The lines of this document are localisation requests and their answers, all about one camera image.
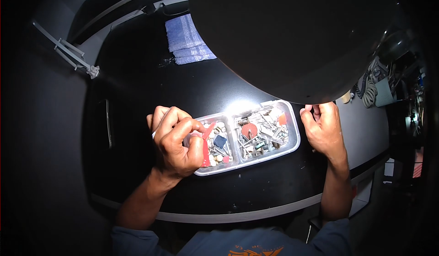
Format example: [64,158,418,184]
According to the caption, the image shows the pile of small polishing heads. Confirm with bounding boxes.
[205,120,234,167]

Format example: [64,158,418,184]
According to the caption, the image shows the person's body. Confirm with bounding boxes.
[110,218,352,256]

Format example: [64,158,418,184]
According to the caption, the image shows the person's left fingers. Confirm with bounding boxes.
[147,106,171,140]

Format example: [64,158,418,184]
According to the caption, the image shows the person's left thumb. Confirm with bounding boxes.
[187,135,206,169]

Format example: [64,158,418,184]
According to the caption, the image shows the clear two-compartment plastic box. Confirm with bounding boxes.
[183,99,301,177]

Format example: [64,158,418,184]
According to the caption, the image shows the person's left hand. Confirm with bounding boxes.
[147,106,208,180]

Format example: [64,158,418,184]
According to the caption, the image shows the person's left index finger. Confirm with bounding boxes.
[168,107,208,143]

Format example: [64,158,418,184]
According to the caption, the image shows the red round grinding disc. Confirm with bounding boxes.
[241,123,258,139]

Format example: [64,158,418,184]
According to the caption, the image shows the black lamp shade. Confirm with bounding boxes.
[189,0,400,105]

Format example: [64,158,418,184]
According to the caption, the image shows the grey coiled cable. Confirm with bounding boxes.
[361,74,378,109]

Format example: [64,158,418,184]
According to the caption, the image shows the pile of metal rotary bits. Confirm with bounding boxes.
[235,107,291,159]

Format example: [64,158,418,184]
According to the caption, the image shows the person's right thumb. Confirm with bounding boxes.
[299,106,318,136]

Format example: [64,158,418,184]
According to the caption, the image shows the folded blue cloth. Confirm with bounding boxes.
[165,13,217,65]

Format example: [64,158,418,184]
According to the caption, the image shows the person's right hand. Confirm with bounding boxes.
[299,102,348,161]

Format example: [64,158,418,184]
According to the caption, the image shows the red plastic strip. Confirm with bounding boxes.
[201,122,217,168]

